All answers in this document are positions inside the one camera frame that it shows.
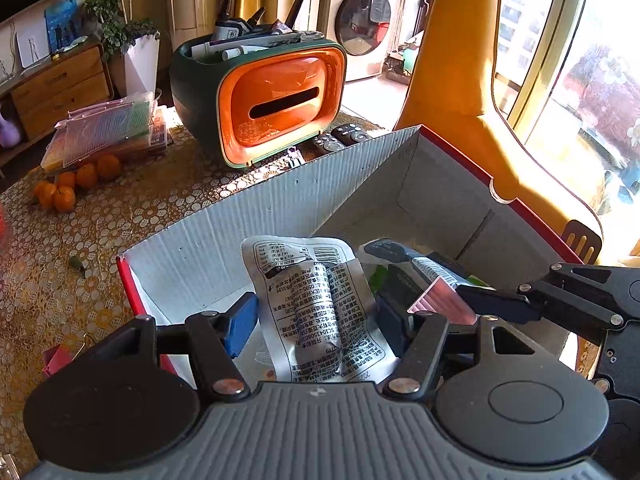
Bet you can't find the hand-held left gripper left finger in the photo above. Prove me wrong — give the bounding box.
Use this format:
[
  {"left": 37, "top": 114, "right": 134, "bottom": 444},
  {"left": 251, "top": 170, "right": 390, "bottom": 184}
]
[{"left": 120, "top": 292, "right": 259, "bottom": 403}]

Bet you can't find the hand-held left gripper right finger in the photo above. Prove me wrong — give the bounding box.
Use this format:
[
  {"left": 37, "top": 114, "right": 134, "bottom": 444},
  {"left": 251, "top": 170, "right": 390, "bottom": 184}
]
[{"left": 375, "top": 294, "right": 546, "bottom": 402}]

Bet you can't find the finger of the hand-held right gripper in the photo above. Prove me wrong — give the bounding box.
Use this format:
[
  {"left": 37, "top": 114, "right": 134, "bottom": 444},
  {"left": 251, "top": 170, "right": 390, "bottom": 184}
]
[{"left": 456, "top": 262, "right": 640, "bottom": 347}]

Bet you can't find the pink ridged soap dish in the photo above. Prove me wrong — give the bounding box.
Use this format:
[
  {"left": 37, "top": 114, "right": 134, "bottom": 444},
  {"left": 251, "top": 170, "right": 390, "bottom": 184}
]
[{"left": 407, "top": 274, "right": 477, "bottom": 327}]

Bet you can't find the red cardboard box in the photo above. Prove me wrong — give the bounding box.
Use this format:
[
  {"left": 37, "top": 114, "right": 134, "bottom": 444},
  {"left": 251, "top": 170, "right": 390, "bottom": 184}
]
[{"left": 116, "top": 125, "right": 585, "bottom": 397}]

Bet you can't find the silver printed packet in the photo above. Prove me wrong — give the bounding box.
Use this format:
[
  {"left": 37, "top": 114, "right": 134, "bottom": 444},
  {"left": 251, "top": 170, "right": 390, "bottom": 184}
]
[{"left": 240, "top": 235, "right": 399, "bottom": 385}]

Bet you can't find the pink binder clip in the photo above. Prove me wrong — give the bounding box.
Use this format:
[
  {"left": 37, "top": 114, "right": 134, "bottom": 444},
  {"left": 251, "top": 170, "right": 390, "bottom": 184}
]
[{"left": 42, "top": 333, "right": 97, "bottom": 379}]

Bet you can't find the black remote control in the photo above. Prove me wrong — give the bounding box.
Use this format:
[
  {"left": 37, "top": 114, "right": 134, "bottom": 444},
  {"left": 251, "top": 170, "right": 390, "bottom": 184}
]
[
  {"left": 312, "top": 132, "right": 347, "bottom": 157},
  {"left": 331, "top": 123, "right": 374, "bottom": 146}
]

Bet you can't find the green orange tissue box organizer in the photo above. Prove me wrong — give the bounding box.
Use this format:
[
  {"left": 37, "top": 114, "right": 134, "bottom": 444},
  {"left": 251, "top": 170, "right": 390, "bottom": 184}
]
[{"left": 168, "top": 35, "right": 348, "bottom": 170}]

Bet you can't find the yellow giraffe chair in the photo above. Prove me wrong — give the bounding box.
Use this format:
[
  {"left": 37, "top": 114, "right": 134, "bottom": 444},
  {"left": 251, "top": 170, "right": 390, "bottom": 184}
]
[{"left": 394, "top": 0, "right": 608, "bottom": 266}]

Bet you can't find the window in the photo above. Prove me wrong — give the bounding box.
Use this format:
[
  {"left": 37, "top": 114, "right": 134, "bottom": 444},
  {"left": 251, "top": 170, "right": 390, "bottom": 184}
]
[{"left": 494, "top": 0, "right": 640, "bottom": 261}]

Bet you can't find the stack of clear storage cases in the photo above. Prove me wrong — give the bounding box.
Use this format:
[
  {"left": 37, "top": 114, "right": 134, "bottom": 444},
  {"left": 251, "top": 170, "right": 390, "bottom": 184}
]
[{"left": 40, "top": 90, "right": 169, "bottom": 172}]

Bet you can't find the green tree in white planter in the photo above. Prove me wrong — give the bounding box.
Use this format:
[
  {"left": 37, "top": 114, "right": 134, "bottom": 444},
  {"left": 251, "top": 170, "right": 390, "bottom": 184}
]
[{"left": 49, "top": 0, "right": 162, "bottom": 99}]

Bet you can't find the wooden tv cabinet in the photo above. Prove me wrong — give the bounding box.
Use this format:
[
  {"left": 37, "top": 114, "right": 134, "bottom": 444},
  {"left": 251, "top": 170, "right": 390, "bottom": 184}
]
[{"left": 9, "top": 41, "right": 116, "bottom": 142}]

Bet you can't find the purple toy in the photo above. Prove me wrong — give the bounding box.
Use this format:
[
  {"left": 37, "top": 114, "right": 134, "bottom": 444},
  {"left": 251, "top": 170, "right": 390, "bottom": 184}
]
[{"left": 0, "top": 109, "right": 24, "bottom": 149}]

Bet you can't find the white washing machine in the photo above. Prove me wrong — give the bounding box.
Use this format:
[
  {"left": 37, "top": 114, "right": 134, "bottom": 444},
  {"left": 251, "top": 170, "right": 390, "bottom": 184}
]
[{"left": 326, "top": 0, "right": 402, "bottom": 84}]

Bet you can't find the beige standing air conditioner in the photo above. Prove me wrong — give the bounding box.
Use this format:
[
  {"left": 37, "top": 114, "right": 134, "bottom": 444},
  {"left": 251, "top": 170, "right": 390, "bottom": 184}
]
[{"left": 166, "top": 0, "right": 237, "bottom": 52}]

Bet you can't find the blue picture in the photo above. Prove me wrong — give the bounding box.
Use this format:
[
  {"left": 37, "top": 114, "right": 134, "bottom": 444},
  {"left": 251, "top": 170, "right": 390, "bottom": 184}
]
[{"left": 44, "top": 0, "right": 81, "bottom": 54}]

